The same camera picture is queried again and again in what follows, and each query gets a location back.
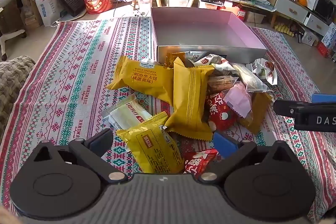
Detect yellow waffle sandwich packet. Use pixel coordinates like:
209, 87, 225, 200
106, 56, 174, 105

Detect white pecan snack packet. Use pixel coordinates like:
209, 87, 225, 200
252, 58, 278, 86

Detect clear white bar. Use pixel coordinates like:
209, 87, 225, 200
232, 63, 272, 93

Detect small red snack packet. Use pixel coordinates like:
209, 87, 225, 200
184, 149, 218, 178

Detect orange gold snack bar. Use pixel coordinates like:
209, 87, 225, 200
238, 93, 272, 135

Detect plain yellow snack packet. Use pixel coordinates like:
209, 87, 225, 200
165, 57, 215, 141

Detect patterned woven floor mat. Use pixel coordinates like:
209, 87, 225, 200
1, 17, 335, 221

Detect white office chair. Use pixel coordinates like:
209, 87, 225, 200
1, 0, 27, 61

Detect brown cake packet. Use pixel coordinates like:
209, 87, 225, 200
208, 76, 238, 94

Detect grey knitted blanket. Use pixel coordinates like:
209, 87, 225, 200
0, 55, 35, 138

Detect glossy yellow snack packet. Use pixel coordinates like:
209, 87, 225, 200
117, 111, 184, 174

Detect white green snack packet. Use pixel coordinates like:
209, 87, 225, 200
101, 95, 152, 130

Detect pink snack packet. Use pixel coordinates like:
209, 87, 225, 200
224, 82, 252, 118

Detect pink silver cardboard box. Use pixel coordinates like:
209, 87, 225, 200
151, 7, 266, 64

